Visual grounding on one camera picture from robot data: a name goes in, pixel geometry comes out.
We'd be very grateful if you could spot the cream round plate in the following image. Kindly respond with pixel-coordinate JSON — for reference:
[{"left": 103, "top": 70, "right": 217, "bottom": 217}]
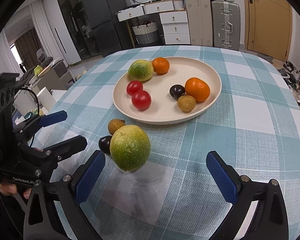
[{"left": 113, "top": 56, "right": 222, "bottom": 125}]

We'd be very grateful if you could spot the yellow-green guava fruit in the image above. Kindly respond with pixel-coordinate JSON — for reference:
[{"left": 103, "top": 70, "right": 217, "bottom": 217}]
[{"left": 128, "top": 59, "right": 154, "bottom": 82}]

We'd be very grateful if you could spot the wooden door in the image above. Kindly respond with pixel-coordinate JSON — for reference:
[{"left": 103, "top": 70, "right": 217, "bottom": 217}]
[{"left": 244, "top": 0, "right": 292, "bottom": 61}]

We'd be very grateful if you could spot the silver suitcase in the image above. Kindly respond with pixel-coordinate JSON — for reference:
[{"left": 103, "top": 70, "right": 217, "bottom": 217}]
[{"left": 211, "top": 1, "right": 241, "bottom": 51}]

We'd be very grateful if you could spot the beige suitcase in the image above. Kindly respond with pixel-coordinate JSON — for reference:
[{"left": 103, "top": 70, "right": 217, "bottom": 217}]
[{"left": 185, "top": 0, "right": 213, "bottom": 47}]

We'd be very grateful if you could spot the dark purple plum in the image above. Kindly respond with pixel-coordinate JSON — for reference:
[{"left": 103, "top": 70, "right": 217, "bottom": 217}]
[
  {"left": 98, "top": 135, "right": 112, "bottom": 155},
  {"left": 169, "top": 85, "right": 185, "bottom": 100}
]

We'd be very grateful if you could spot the dark glass wardrobe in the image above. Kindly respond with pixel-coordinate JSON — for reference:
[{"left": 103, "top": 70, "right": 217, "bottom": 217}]
[{"left": 57, "top": 0, "right": 101, "bottom": 60}]

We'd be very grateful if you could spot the brown longan fruit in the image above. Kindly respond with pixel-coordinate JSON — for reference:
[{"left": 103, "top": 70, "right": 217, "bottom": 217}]
[{"left": 177, "top": 95, "right": 196, "bottom": 113}]

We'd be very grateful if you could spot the black cable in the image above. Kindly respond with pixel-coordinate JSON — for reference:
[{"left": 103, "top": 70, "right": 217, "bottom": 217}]
[{"left": 14, "top": 87, "right": 41, "bottom": 117}]

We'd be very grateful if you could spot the white paper towel roll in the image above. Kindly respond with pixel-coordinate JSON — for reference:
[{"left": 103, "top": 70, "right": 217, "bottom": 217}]
[{"left": 37, "top": 87, "right": 56, "bottom": 112}]

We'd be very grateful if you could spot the woven laundry basket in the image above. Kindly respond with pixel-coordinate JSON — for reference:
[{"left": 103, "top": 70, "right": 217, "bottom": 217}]
[{"left": 133, "top": 21, "right": 160, "bottom": 45}]

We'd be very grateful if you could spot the person's left hand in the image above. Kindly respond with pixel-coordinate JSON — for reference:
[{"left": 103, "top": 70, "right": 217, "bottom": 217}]
[{"left": 0, "top": 181, "right": 32, "bottom": 199}]

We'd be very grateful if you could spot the white drawer desk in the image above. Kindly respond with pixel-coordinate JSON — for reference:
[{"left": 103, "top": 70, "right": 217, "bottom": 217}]
[{"left": 116, "top": 0, "right": 191, "bottom": 45}]

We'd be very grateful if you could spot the green-orange round citrus fruit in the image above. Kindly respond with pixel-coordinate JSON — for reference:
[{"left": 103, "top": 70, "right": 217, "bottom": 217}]
[{"left": 110, "top": 125, "right": 151, "bottom": 172}]

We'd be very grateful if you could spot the brown longan near plate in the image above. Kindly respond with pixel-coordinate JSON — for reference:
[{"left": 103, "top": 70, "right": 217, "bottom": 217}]
[{"left": 108, "top": 119, "right": 126, "bottom": 135}]

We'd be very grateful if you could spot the red tomato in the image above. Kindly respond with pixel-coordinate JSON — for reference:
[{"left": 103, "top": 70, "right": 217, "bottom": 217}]
[
  {"left": 132, "top": 90, "right": 152, "bottom": 110},
  {"left": 126, "top": 80, "right": 143, "bottom": 96}
]

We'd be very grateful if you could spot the teal checked tablecloth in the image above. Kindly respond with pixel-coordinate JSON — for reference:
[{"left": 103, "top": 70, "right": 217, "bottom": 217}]
[{"left": 34, "top": 46, "right": 300, "bottom": 239}]

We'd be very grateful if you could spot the black refrigerator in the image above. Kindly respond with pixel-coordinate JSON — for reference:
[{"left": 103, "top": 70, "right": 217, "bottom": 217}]
[{"left": 82, "top": 0, "right": 133, "bottom": 57}]

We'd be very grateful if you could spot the orange mandarin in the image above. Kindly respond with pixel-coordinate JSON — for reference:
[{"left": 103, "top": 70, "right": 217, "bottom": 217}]
[
  {"left": 152, "top": 57, "right": 170, "bottom": 75},
  {"left": 185, "top": 77, "right": 210, "bottom": 102}
]

